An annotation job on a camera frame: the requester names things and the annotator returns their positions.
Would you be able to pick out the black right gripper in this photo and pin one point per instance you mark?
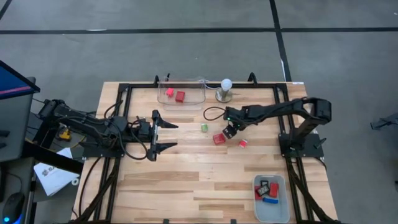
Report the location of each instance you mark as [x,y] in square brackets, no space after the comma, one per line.
[230,131]

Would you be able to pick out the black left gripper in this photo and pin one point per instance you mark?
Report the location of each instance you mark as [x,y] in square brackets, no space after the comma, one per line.
[144,129]

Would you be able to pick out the red plastic box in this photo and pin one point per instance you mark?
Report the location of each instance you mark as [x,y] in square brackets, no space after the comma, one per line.
[219,139]
[180,96]
[256,195]
[274,189]

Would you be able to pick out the small red white plug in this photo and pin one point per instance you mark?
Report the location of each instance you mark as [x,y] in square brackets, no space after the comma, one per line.
[243,143]

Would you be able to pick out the small green white plug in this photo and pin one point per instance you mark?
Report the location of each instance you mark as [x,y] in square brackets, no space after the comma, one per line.
[204,127]

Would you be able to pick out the pink wall charger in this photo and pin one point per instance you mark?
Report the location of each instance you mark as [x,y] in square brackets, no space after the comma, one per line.
[169,92]

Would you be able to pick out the black digital lcd display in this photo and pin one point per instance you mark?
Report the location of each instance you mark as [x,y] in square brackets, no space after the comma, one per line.
[264,183]
[263,189]

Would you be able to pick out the blue plastic item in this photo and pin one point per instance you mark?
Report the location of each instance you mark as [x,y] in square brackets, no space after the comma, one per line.
[270,200]

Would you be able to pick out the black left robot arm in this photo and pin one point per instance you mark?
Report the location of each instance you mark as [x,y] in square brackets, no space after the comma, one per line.
[93,124]

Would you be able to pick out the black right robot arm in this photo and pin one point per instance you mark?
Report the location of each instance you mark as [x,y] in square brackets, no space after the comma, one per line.
[280,109]

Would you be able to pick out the clear plastic bin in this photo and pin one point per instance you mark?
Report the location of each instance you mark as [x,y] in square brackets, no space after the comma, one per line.
[192,100]

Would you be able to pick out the white bulb on metal base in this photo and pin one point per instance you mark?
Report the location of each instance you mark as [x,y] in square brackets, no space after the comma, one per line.
[226,84]

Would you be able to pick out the black table clamp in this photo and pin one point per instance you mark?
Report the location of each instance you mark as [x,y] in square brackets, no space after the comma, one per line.
[156,80]
[252,77]

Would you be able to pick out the white sticker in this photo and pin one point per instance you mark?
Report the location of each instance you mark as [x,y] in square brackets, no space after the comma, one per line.
[298,82]

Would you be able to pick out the grey plastic bin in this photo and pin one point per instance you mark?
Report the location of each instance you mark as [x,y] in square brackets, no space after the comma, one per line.
[270,214]

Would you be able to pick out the yellow black tool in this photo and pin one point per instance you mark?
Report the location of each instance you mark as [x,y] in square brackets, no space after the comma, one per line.
[64,134]

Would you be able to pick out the white paper sheet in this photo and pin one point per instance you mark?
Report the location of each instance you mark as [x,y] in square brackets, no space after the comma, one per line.
[64,153]

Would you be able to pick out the white printed paper booklet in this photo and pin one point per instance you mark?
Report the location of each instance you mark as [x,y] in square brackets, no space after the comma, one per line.
[53,179]

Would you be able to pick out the computer monitor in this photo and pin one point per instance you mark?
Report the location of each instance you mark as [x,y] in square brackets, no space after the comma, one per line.
[15,124]

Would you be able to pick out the dark grey desk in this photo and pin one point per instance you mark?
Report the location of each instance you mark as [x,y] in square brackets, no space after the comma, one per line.
[18,177]

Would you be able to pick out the black computer mouse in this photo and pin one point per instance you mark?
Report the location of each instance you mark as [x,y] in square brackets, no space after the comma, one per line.
[12,207]

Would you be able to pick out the black aluminium table frame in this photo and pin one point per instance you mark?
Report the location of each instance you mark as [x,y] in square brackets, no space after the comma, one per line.
[140,85]

